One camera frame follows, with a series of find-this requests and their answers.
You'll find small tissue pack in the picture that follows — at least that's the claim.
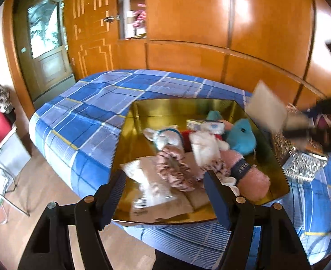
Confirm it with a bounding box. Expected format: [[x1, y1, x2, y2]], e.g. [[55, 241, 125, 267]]
[[186, 119, 226, 134]]

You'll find purple carton box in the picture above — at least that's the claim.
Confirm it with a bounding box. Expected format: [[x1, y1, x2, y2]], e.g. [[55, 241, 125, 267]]
[[314, 112, 331, 128]]

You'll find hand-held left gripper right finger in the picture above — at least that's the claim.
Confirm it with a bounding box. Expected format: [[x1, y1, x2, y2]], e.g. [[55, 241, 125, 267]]
[[204, 171, 312, 270]]

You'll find beige pad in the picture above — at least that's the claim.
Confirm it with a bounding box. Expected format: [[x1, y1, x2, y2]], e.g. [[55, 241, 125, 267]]
[[113, 186, 215, 221]]

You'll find white plastic packet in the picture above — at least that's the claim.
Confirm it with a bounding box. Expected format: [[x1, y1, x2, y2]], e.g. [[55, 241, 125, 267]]
[[120, 159, 183, 211]]

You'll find blue plaid bed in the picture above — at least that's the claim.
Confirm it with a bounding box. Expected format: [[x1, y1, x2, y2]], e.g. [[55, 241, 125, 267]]
[[29, 69, 331, 270]]

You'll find gold tin box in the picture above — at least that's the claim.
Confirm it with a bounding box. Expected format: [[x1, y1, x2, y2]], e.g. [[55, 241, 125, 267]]
[[109, 98, 291, 225]]

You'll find white gift box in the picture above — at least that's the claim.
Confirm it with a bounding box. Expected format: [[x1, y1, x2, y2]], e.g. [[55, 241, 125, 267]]
[[124, 10, 147, 38]]

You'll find ornate metal tissue box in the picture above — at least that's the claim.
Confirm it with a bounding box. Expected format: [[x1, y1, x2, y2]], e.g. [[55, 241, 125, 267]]
[[272, 104, 329, 182]]

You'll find white fluffy sock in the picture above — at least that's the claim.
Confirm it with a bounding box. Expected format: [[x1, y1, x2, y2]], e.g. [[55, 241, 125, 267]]
[[189, 132, 230, 166]]

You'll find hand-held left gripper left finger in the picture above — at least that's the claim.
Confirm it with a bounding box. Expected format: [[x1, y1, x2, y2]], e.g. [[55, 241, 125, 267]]
[[18, 170, 127, 270]]

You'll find white plastic box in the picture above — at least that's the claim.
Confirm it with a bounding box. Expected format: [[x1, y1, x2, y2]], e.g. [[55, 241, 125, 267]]
[[0, 131, 32, 175]]

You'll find glass panel door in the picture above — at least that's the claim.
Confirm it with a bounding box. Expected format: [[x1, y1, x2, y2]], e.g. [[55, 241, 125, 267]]
[[14, 0, 76, 104]]

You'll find wooden wardrobe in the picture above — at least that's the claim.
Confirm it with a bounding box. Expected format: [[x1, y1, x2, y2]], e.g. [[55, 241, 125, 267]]
[[116, 0, 331, 113]]

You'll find pink scrunchie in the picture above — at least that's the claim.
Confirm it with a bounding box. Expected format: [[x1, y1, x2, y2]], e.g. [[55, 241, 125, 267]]
[[156, 143, 228, 193]]

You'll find pink plush toy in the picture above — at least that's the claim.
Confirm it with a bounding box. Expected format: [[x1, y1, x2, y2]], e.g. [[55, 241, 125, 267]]
[[133, 3, 147, 29]]

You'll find blue dolphin plush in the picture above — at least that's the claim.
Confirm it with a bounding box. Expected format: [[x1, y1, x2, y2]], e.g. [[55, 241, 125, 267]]
[[206, 110, 257, 155]]

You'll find wooden door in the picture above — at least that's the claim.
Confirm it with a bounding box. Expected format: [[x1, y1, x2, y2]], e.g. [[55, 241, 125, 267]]
[[64, 0, 121, 83]]

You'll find red cat print sock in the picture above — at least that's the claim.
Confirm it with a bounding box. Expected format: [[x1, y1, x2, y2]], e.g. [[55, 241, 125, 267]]
[[181, 129, 225, 149]]

